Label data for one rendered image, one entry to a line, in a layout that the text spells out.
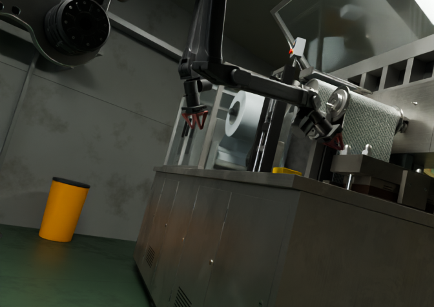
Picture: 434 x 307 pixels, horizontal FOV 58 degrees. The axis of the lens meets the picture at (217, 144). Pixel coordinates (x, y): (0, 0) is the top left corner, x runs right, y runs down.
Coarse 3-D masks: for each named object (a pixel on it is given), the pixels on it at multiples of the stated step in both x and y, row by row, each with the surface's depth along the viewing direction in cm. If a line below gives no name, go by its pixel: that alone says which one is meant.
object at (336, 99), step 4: (332, 96) 153; (336, 96) 150; (340, 96) 149; (332, 100) 152; (336, 100) 149; (340, 100) 148; (332, 104) 151; (336, 104) 148; (340, 104) 148; (328, 108) 153; (332, 108) 151; (336, 108) 149
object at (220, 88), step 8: (216, 96) 238; (216, 104) 238; (216, 112) 238; (176, 120) 348; (184, 128) 298; (208, 128) 236; (208, 136) 236; (184, 144) 290; (208, 144) 235; (168, 152) 345; (200, 160) 233; (192, 168) 243; (200, 168) 233
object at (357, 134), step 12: (348, 120) 146; (348, 132) 146; (360, 132) 147; (372, 132) 149; (384, 132) 151; (348, 144) 145; (360, 144) 147; (372, 144) 149; (384, 144) 151; (372, 156) 149; (384, 156) 150
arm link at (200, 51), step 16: (208, 0) 104; (224, 0) 106; (208, 16) 104; (224, 16) 107; (208, 32) 104; (208, 48) 105; (192, 64) 109; (208, 64) 104; (224, 64) 107; (208, 80) 113; (224, 80) 108
